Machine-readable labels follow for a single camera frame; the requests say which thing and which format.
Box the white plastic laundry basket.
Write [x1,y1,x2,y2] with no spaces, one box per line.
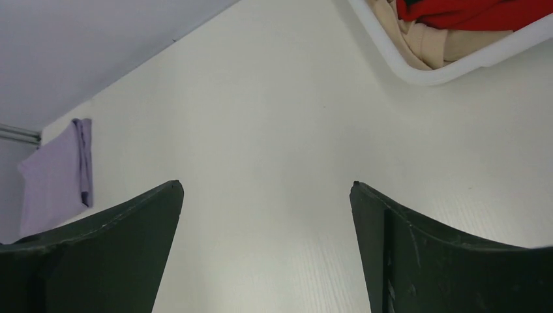
[349,1,552,86]

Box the left aluminium frame post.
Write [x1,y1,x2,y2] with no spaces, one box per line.
[1,123,42,147]

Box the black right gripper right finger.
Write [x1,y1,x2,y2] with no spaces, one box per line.
[350,181,552,312]

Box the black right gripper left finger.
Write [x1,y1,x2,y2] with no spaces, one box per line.
[1,180,184,312]

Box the red t shirt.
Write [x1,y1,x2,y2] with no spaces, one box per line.
[396,0,552,31]

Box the beige t shirt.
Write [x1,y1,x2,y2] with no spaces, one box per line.
[366,0,513,70]

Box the folded lilac t shirt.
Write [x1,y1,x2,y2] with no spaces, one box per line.
[18,119,93,237]

